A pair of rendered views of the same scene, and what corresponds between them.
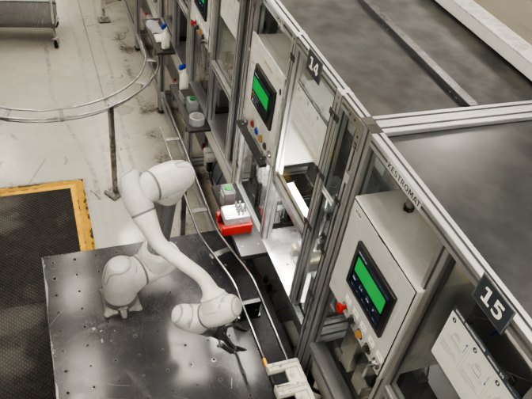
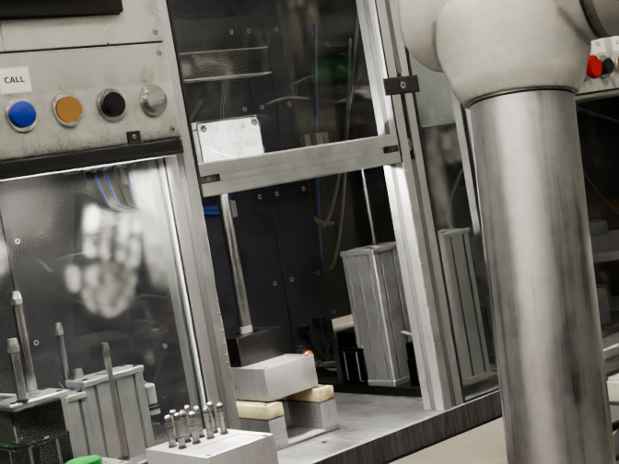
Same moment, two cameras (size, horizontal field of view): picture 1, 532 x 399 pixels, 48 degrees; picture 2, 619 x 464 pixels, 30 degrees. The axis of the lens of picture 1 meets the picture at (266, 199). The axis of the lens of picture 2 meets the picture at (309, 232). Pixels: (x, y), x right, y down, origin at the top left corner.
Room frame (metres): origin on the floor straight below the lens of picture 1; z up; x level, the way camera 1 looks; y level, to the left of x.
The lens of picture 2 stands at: (2.35, 1.46, 1.30)
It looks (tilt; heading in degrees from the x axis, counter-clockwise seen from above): 3 degrees down; 256
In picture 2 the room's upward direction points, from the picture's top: 10 degrees counter-clockwise
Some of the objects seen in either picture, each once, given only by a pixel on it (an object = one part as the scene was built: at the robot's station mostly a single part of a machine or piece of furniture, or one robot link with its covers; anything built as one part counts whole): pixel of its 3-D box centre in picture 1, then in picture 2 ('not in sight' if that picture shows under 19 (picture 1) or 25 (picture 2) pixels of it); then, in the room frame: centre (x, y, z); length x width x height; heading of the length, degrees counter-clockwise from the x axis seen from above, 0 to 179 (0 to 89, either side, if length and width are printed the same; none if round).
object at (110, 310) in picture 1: (121, 300); not in sight; (1.76, 0.61, 0.71); 0.22 x 0.18 x 0.06; 26
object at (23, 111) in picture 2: not in sight; (20, 114); (2.32, 0.10, 1.42); 0.03 x 0.02 x 0.03; 26
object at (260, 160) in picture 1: (252, 141); (40, 157); (2.31, 0.11, 1.37); 0.36 x 0.04 x 0.04; 26
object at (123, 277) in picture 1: (121, 277); not in sight; (1.78, 0.61, 0.85); 0.18 x 0.16 x 0.22; 137
